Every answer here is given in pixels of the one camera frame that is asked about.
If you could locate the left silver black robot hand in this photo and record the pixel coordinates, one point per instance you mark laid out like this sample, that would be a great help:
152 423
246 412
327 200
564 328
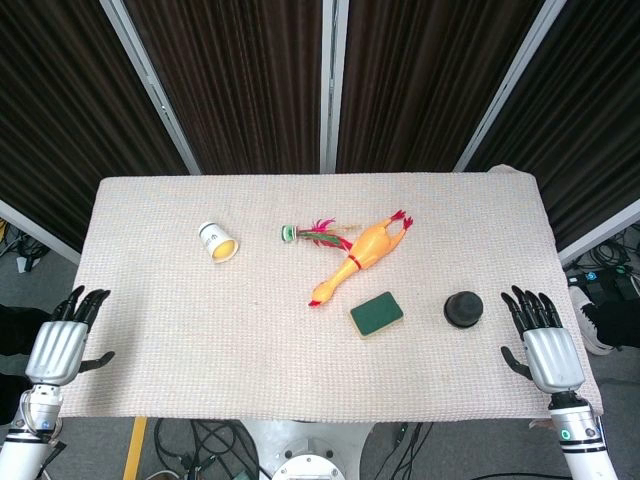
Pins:
55 350

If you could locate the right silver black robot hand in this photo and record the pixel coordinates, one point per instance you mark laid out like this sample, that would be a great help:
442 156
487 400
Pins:
552 355

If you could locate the black cup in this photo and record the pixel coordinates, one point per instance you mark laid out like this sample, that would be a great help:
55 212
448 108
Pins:
463 307

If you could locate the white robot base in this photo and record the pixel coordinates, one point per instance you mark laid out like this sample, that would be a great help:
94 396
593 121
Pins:
305 450

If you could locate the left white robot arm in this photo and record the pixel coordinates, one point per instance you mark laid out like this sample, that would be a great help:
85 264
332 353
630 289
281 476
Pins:
25 445

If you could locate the white paper cup yellow inside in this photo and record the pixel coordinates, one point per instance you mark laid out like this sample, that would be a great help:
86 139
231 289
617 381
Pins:
215 242

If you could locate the person in black clothes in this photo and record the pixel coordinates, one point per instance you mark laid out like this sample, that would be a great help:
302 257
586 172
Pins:
15 330

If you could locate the white shoe black laces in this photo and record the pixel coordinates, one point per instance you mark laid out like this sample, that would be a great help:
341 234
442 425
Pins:
592 325

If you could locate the beige woven tablecloth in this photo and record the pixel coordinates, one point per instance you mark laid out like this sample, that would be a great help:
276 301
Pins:
200 340

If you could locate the green yellow sponge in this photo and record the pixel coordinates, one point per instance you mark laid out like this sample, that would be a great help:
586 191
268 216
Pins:
376 314

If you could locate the yellow rubber chicken toy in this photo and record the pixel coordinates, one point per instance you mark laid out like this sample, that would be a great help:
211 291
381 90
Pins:
370 245

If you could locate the dark brown partition panel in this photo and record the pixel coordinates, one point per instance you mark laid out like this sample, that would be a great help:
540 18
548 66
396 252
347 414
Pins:
60 110
590 110
420 85
240 85

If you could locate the red green feather shuttlecock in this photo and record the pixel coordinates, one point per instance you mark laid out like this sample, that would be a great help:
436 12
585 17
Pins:
289 233

